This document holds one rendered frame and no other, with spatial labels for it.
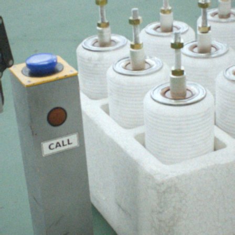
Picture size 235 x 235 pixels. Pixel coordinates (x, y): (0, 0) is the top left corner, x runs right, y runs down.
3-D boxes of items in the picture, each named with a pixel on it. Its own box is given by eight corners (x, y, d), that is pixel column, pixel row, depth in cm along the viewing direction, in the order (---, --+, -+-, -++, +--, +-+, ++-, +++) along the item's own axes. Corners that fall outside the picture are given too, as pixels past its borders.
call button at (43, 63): (63, 74, 80) (61, 59, 79) (33, 81, 78) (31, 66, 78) (52, 64, 83) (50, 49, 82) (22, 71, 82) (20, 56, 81)
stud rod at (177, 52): (176, 86, 85) (175, 33, 82) (172, 84, 86) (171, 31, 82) (183, 85, 85) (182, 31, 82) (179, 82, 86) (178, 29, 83)
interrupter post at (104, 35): (110, 42, 107) (109, 23, 105) (113, 47, 105) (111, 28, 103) (96, 43, 106) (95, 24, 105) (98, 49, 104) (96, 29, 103)
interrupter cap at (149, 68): (103, 68, 97) (102, 64, 96) (140, 55, 101) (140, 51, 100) (135, 82, 91) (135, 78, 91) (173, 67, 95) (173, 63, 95)
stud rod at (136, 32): (132, 57, 95) (129, 9, 92) (137, 55, 96) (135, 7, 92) (137, 59, 95) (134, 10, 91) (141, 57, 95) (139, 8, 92)
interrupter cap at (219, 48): (180, 61, 97) (180, 57, 97) (179, 44, 104) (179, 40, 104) (231, 59, 97) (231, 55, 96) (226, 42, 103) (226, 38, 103)
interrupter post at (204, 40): (196, 54, 99) (196, 34, 98) (196, 49, 101) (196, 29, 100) (212, 54, 99) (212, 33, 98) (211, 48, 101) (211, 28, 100)
